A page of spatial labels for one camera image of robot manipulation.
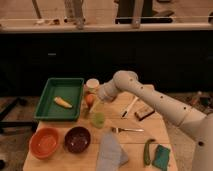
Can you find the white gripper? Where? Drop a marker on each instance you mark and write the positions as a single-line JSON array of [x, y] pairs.
[[107, 93]]

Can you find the red yellow apple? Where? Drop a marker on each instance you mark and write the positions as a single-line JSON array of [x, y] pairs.
[[90, 99]]

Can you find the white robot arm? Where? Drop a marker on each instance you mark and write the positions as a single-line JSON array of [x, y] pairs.
[[194, 123]]

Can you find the light green cup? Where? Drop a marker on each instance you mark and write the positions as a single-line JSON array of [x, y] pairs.
[[98, 120]]

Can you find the white paper cup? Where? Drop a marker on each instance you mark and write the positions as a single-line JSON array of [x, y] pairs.
[[92, 85]]

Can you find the green plastic tray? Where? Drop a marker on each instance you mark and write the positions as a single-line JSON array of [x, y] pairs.
[[70, 89]]

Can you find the brown board eraser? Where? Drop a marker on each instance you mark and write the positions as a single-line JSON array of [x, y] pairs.
[[143, 113]]

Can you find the dark purple bowl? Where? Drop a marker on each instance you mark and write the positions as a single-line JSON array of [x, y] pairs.
[[77, 140]]

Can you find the grey blue cloth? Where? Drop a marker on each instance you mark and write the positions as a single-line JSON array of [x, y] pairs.
[[111, 155]]

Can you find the orange bowl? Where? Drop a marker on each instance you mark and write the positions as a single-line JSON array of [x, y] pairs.
[[44, 143]]

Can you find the teal sponge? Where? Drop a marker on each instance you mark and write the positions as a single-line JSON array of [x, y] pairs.
[[161, 158]]

